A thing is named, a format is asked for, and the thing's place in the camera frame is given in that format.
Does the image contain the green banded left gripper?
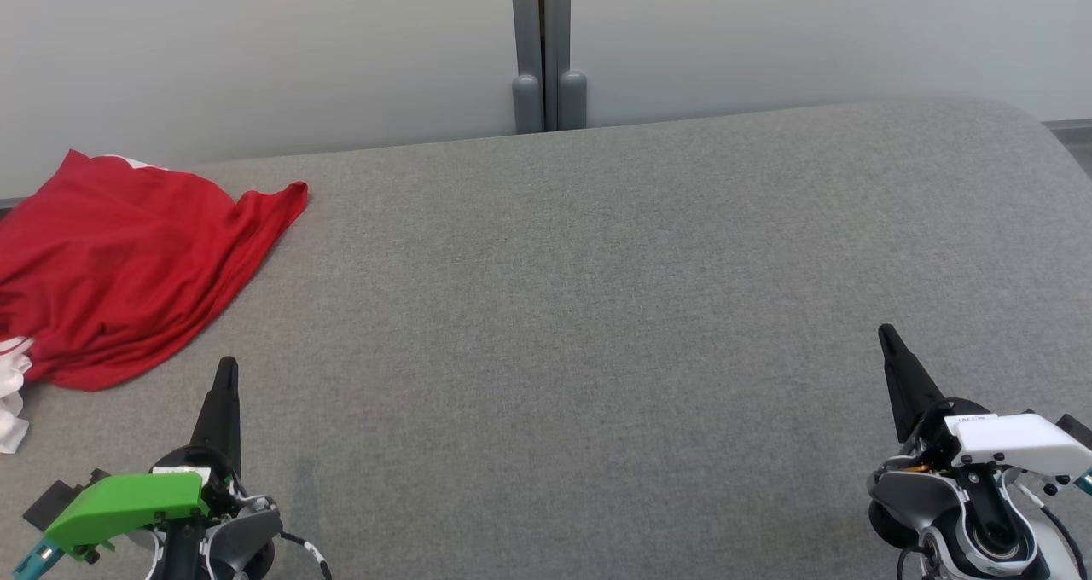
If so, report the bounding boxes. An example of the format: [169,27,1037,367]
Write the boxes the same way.
[43,357,257,560]

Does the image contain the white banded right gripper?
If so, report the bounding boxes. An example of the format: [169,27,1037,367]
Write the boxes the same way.
[878,324,1092,479]

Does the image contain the red white jersey top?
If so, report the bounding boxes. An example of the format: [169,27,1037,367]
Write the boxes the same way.
[0,149,309,392]

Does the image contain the red white Bulls shorts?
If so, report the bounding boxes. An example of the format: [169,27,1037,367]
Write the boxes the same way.
[0,337,35,455]

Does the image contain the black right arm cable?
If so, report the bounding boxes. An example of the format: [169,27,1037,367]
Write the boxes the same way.
[1022,484,1089,580]

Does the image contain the teal left cable connector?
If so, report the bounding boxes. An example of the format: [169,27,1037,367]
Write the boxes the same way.
[13,539,66,580]

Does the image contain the grey metal partition post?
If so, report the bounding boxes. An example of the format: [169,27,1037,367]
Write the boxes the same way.
[510,0,544,135]
[543,0,588,131]

